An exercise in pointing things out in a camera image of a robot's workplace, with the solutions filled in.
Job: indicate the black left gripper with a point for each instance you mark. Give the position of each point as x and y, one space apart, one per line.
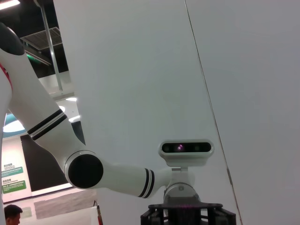
182 212

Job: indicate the dark-haired bystander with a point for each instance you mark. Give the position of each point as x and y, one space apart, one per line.
12 214

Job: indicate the grey metal ceiling pole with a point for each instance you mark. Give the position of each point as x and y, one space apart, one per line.
52 47

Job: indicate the ceiling ventilation grille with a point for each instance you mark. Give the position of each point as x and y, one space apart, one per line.
42 38

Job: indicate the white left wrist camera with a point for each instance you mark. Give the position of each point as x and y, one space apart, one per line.
187 159

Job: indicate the black wall panel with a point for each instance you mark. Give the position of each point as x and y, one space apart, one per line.
47 168

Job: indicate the green wall sign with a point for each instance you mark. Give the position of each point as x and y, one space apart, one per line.
12 171
14 186

